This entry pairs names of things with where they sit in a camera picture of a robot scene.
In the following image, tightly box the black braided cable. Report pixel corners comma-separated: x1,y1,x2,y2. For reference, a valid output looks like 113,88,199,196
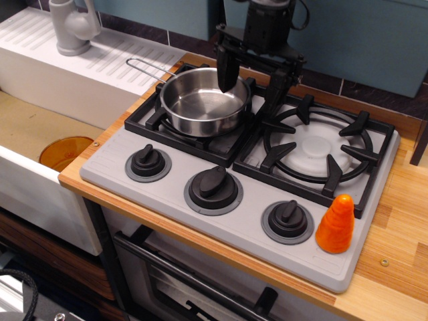
0,268,39,321

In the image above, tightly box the black left stove knob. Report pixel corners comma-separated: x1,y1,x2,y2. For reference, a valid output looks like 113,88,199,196
125,144,172,183

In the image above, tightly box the black middle stove knob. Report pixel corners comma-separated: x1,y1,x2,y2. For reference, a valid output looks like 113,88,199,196
184,166,243,216

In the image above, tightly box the orange toy carrot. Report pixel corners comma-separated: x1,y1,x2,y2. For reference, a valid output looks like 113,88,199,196
315,194,354,253

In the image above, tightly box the brass screw right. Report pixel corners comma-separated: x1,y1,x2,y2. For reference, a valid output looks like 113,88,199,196
380,259,389,267

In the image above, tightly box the black left burner grate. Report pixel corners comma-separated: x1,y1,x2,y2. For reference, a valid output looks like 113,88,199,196
124,64,266,167

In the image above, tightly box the black right burner grate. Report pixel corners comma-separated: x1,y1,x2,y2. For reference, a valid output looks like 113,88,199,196
233,95,400,219

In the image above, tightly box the white toy sink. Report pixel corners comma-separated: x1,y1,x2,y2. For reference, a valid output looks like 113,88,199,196
1,7,183,255

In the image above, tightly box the grey toy faucet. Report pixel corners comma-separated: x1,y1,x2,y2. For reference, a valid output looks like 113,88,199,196
49,0,102,56

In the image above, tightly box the black right stove knob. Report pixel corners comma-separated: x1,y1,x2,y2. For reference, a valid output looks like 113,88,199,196
261,200,314,245

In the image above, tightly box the grey toy stove top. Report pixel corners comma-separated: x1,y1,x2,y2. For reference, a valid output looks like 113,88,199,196
79,62,401,294

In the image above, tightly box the toy oven door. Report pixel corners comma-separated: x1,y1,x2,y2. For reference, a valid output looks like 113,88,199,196
112,225,338,320

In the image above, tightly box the black burner grate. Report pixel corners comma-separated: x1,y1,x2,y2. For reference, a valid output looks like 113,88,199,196
124,64,266,167
233,95,400,219

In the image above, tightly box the teal box right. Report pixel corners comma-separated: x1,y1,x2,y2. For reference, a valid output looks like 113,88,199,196
223,0,428,99

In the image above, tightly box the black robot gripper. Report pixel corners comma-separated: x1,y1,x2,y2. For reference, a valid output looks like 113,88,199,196
215,1,307,114

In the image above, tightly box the black oven door handle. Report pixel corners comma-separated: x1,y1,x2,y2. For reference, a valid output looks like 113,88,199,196
113,227,278,320

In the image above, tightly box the stainless steel pan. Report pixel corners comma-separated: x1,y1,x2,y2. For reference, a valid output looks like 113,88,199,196
126,58,251,138

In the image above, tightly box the white burner disc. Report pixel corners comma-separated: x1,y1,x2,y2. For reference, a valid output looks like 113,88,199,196
272,122,352,177

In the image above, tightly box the dark wooden post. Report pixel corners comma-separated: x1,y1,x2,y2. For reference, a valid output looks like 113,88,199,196
410,120,427,166

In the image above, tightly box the black stove knob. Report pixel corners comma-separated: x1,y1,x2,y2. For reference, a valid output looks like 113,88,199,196
184,166,243,216
261,200,314,245
125,144,172,183

